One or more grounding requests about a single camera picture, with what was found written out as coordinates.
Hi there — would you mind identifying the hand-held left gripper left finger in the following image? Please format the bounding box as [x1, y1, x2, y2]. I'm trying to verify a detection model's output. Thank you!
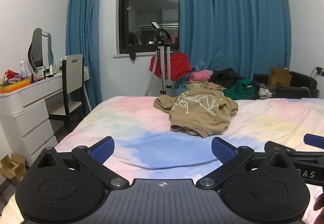
[32, 136, 130, 190]

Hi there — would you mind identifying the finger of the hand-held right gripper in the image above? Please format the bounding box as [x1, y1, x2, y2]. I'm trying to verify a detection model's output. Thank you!
[303, 134, 324, 150]
[264, 141, 324, 162]

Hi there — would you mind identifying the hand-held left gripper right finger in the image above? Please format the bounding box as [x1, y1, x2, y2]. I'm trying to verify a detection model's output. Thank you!
[195, 136, 294, 190]

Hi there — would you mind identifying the tan printed t-shirt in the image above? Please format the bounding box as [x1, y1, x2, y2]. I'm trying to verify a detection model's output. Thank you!
[153, 88, 239, 138]

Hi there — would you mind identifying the person's right hand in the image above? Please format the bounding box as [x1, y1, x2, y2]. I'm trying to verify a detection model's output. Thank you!
[313, 192, 324, 212]

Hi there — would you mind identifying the white patterned cloth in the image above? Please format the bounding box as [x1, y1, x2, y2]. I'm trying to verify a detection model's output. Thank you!
[258, 87, 272, 99]

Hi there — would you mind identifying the black sofa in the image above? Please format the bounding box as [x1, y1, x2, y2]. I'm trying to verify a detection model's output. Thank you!
[252, 71, 319, 99]

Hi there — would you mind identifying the beige garment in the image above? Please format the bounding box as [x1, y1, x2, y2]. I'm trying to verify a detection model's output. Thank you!
[200, 81, 227, 91]

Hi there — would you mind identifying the brown paper bag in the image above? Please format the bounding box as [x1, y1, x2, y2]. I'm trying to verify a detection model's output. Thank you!
[267, 64, 292, 91]

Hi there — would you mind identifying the yellow-green garment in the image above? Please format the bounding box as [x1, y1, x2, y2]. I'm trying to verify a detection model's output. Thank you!
[186, 81, 203, 90]

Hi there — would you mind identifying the black garment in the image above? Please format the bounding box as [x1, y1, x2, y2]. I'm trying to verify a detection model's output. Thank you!
[210, 68, 245, 89]

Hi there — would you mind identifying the white dressing table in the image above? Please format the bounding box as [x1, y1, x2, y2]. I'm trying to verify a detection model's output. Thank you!
[0, 72, 64, 164]

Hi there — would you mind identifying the pink garment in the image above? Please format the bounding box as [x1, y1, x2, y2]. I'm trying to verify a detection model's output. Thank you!
[189, 70, 213, 82]

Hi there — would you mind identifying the blue cloth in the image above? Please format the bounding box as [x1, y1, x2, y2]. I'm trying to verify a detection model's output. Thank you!
[173, 60, 210, 96]

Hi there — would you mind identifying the cardboard box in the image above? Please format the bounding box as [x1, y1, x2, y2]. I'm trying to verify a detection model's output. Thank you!
[0, 153, 28, 186]

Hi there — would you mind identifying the row of cosmetic bottles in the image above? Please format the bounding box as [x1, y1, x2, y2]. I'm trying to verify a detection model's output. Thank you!
[30, 58, 63, 84]

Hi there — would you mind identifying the red garment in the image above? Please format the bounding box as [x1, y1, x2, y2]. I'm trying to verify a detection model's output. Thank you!
[149, 51, 193, 81]

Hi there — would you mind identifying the orange tray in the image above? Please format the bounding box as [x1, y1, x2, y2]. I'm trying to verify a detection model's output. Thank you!
[0, 79, 31, 93]

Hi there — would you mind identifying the red packet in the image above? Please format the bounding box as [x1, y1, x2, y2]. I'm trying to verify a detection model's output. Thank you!
[5, 69, 20, 80]

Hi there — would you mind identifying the wavy vanity mirror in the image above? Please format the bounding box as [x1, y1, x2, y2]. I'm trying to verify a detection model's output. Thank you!
[27, 28, 54, 75]

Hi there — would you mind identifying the narrow blue curtain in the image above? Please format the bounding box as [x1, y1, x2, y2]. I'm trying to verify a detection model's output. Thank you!
[65, 0, 105, 109]

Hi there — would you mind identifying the wide blue curtain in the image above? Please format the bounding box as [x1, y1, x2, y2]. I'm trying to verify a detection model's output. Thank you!
[177, 0, 291, 80]

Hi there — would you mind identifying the dark window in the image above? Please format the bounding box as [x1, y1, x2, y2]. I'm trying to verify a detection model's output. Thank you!
[118, 0, 181, 56]

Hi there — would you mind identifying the grey hose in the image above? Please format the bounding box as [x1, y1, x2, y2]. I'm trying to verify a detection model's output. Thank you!
[144, 53, 160, 96]

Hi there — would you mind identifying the white chair with black frame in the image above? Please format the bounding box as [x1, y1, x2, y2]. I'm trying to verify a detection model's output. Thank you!
[48, 54, 85, 133]

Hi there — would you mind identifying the silver tripod with camera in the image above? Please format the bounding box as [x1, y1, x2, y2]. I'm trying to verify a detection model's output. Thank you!
[145, 21, 175, 96]

